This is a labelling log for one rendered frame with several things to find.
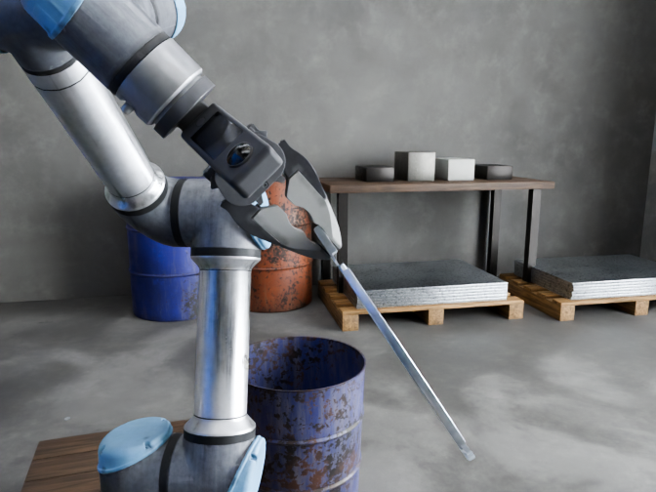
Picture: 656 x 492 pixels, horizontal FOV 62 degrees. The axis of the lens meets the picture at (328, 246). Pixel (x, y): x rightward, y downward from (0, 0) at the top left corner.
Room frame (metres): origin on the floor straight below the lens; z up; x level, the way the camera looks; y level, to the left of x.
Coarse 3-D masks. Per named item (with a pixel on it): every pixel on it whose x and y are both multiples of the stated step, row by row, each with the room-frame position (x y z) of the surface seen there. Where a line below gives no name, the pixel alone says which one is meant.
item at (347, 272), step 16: (320, 240) 0.53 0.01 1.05; (352, 288) 0.46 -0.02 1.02; (368, 304) 0.45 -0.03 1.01; (384, 320) 0.44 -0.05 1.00; (384, 336) 0.44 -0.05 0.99; (400, 352) 0.43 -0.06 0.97; (416, 368) 0.42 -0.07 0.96; (416, 384) 0.43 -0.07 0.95; (432, 400) 0.42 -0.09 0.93; (448, 416) 0.43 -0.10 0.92; (464, 448) 0.54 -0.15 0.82
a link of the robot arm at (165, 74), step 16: (160, 48) 0.51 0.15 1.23; (176, 48) 0.52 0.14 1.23; (144, 64) 0.50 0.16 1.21; (160, 64) 0.50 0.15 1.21; (176, 64) 0.51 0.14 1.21; (192, 64) 0.53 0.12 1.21; (128, 80) 0.50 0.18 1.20; (144, 80) 0.50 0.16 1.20; (160, 80) 0.50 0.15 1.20; (176, 80) 0.51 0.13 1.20; (192, 80) 0.52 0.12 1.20; (128, 96) 0.51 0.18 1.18; (144, 96) 0.50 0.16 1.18; (160, 96) 0.50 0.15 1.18; (176, 96) 0.51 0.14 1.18; (128, 112) 0.53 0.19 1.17; (144, 112) 0.51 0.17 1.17; (160, 112) 0.51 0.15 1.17
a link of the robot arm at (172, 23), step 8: (152, 0) 0.57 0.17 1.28; (160, 0) 0.59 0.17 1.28; (168, 0) 0.61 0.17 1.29; (176, 0) 0.63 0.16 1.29; (160, 8) 0.58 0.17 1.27; (168, 8) 0.60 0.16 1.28; (176, 8) 0.62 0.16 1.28; (184, 8) 0.66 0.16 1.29; (160, 16) 0.58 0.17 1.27; (168, 16) 0.60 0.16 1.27; (176, 16) 0.63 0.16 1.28; (184, 16) 0.66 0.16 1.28; (160, 24) 0.58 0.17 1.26; (168, 24) 0.61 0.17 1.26; (176, 24) 0.63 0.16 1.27; (168, 32) 0.62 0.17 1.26; (176, 32) 0.65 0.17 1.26
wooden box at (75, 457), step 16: (96, 432) 1.39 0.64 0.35; (48, 448) 1.31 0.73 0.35; (64, 448) 1.31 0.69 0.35; (80, 448) 1.31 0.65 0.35; (96, 448) 1.31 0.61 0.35; (32, 464) 1.24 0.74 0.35; (48, 464) 1.24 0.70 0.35; (64, 464) 1.24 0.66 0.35; (80, 464) 1.24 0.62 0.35; (96, 464) 1.24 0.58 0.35; (32, 480) 1.17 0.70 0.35; (48, 480) 1.17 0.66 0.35; (64, 480) 1.17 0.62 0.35; (80, 480) 1.17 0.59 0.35; (96, 480) 1.17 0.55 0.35
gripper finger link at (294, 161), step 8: (280, 144) 0.54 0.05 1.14; (288, 144) 0.54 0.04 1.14; (288, 152) 0.54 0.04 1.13; (296, 152) 0.54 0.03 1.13; (288, 160) 0.54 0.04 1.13; (296, 160) 0.54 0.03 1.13; (304, 160) 0.54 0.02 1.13; (288, 168) 0.54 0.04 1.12; (296, 168) 0.54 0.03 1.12; (304, 168) 0.54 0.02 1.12; (312, 168) 0.54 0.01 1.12; (288, 176) 0.54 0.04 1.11; (304, 176) 0.54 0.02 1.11; (312, 176) 0.54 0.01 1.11; (312, 184) 0.54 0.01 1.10; (320, 184) 0.55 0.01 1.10; (320, 192) 0.55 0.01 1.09
